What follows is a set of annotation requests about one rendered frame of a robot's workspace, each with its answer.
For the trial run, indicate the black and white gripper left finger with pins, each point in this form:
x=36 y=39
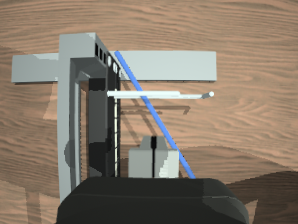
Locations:
x=140 y=160

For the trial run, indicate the blue cable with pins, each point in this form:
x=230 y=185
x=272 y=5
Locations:
x=154 y=114

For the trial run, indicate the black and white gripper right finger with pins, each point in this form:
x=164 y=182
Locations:
x=166 y=159

